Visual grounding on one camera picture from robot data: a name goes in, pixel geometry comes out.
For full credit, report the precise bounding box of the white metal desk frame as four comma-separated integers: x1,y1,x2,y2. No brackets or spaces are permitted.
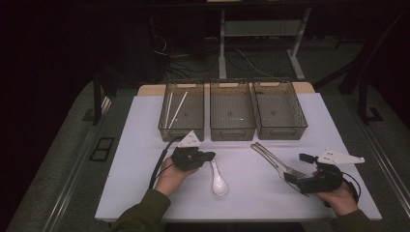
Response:
218,8,312,81

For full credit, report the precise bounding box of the white chopstick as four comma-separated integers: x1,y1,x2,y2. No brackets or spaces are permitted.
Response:
167,91,190,130
164,92,174,130

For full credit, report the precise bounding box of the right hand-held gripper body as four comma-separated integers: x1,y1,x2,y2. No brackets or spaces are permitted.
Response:
299,148,366,194

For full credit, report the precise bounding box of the metal floor rail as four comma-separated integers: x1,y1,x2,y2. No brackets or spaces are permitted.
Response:
342,95,410,207
42,96,112,232

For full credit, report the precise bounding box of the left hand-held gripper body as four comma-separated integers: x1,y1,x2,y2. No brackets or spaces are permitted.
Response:
170,130,208,172

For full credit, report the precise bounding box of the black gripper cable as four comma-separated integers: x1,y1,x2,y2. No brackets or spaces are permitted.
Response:
148,136,182,189
340,171,363,205

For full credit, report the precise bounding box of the steel knife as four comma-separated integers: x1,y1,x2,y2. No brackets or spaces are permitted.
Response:
249,143,309,195

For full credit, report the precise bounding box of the black metal stand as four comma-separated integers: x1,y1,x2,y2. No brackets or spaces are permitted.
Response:
357,75,385,126
91,69,113,127

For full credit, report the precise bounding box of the smoky clear plastic bin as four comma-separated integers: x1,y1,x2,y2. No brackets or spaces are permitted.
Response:
158,81,206,143
209,80,257,142
251,79,308,141

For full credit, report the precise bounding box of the person's left hand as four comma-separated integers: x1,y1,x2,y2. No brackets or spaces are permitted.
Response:
154,156,201,198

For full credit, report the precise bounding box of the white table sheet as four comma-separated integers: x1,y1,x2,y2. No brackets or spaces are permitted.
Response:
95,92,383,223

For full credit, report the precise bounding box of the tangle of floor cables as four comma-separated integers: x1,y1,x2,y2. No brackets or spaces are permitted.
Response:
150,33,291,81

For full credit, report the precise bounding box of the person's right hand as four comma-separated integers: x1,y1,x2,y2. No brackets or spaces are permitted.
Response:
310,169,359,218

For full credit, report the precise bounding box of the white ceramic spoon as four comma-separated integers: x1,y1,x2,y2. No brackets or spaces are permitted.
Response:
210,159,229,196

